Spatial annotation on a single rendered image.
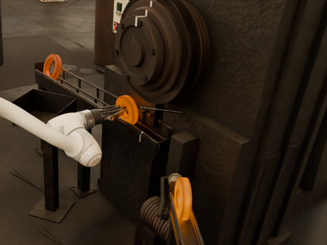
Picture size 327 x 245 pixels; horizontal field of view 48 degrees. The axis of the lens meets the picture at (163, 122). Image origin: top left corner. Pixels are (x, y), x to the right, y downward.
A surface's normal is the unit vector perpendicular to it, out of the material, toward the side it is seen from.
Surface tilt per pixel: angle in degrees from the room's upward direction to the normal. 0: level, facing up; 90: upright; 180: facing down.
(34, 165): 1
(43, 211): 0
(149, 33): 90
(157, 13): 32
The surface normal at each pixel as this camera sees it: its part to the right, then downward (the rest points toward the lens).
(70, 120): 0.29, -0.67
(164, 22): 0.08, -0.33
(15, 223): 0.11, -0.88
